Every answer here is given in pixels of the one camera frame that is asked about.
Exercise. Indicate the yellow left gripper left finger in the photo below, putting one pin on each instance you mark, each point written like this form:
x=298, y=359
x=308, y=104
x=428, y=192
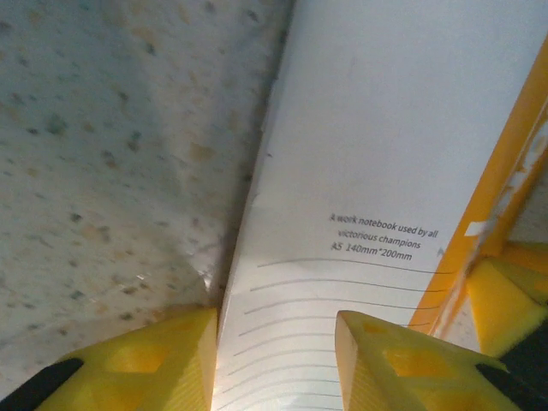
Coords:
x=141, y=372

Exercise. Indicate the white work notebook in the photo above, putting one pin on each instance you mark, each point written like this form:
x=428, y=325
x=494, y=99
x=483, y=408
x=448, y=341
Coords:
x=364, y=150

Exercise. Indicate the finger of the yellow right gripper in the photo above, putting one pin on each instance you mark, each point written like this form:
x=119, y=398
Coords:
x=505, y=299

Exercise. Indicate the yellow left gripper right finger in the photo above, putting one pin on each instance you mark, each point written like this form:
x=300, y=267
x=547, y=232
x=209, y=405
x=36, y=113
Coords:
x=406, y=377

